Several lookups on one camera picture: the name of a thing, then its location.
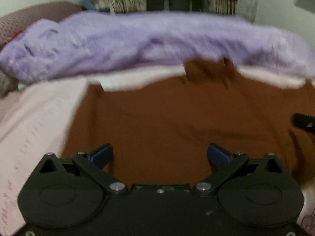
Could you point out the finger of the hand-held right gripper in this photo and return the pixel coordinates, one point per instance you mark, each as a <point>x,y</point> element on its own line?
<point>304,122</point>

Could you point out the pile of blue white clothes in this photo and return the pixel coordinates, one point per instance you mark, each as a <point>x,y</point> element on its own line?
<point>97,1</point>

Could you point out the purple duvet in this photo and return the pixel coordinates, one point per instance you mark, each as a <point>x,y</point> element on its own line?
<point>123,44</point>

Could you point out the brown padded jacket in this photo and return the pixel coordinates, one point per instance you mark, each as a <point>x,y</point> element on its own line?
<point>172,127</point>

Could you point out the brown pillow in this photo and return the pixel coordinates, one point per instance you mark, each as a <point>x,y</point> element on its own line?
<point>24,17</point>

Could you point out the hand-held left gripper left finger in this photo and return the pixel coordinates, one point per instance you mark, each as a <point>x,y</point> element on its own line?
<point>102,155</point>

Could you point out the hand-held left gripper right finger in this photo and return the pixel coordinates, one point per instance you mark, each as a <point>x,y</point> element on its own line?
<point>218,156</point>

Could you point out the plastic covered standing fan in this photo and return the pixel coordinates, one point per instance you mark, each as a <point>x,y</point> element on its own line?
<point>248,6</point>

